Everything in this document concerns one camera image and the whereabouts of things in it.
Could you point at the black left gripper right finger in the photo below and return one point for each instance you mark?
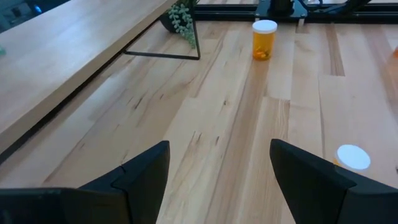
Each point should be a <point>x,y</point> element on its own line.
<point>326,196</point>

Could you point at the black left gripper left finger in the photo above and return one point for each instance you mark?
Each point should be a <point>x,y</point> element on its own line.
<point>109,202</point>

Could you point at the narrow orange pill bottle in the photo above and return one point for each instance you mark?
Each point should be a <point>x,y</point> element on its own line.
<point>353,157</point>

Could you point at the wooden shelf with black legs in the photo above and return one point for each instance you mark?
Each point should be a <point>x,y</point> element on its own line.
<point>62,62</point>

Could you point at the green artificial succulent plant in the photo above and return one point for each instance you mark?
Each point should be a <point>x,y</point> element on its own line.
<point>180,17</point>

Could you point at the black aluminium table frame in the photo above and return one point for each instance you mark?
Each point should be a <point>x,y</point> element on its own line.
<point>342,15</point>

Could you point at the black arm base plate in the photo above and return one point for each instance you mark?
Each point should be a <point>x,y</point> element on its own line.
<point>264,12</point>

